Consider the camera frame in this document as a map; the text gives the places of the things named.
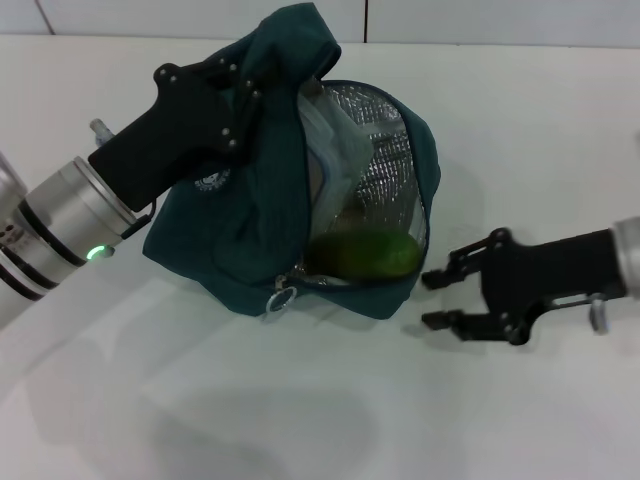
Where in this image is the grey right wrist cable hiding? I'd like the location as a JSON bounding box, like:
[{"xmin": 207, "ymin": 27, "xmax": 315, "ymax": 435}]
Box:
[{"xmin": 547, "ymin": 293, "xmax": 610, "ymax": 335}]

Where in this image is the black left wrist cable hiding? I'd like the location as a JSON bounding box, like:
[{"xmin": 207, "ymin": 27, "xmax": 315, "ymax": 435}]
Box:
[{"xmin": 119, "ymin": 197, "xmax": 162, "ymax": 242}]

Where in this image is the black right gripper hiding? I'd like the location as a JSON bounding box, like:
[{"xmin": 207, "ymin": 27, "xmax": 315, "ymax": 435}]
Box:
[{"xmin": 421, "ymin": 228, "xmax": 629, "ymax": 348}]

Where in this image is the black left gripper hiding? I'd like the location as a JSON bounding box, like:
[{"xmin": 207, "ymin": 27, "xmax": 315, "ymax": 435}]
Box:
[{"xmin": 87, "ymin": 55, "xmax": 265, "ymax": 212}]

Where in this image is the green cucumber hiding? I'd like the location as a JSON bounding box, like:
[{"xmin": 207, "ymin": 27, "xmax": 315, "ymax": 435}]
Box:
[{"xmin": 307, "ymin": 229, "xmax": 422, "ymax": 280}]

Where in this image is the dark teal insulated lunch bag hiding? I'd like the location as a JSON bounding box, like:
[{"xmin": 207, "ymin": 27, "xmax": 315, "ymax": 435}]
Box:
[{"xmin": 142, "ymin": 2, "xmax": 442, "ymax": 321}]

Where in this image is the clear blue-rimmed plastic food container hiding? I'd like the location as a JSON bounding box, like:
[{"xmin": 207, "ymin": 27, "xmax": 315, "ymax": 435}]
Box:
[{"xmin": 297, "ymin": 92, "xmax": 375, "ymax": 229}]

